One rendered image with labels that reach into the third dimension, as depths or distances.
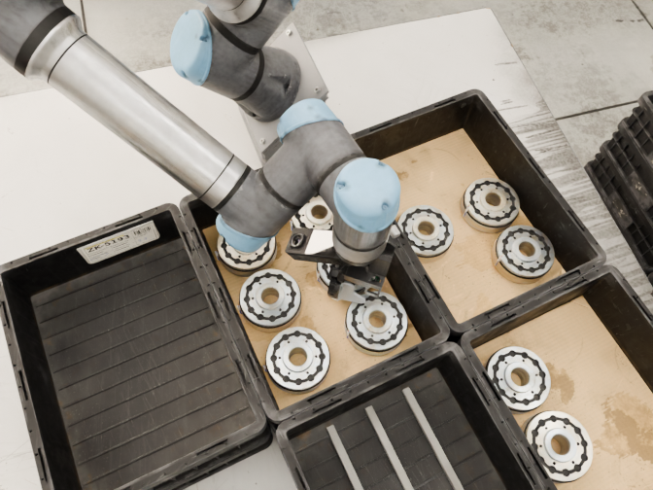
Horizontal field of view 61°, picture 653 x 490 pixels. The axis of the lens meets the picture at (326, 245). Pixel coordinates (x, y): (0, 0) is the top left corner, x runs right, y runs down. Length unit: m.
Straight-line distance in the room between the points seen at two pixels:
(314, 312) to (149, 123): 0.43
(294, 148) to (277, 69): 0.44
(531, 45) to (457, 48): 1.18
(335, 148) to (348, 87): 0.73
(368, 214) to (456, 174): 0.52
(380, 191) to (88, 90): 0.36
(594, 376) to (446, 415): 0.26
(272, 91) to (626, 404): 0.83
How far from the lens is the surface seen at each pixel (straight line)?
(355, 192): 0.61
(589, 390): 1.02
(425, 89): 1.41
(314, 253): 0.80
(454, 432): 0.94
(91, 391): 0.98
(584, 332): 1.05
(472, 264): 1.03
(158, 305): 0.99
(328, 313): 0.95
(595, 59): 2.73
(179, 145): 0.71
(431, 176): 1.10
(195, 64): 1.02
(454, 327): 0.86
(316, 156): 0.67
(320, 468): 0.90
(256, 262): 0.95
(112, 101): 0.71
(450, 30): 1.56
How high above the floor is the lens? 1.73
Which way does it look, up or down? 64 degrees down
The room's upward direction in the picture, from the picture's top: 5 degrees clockwise
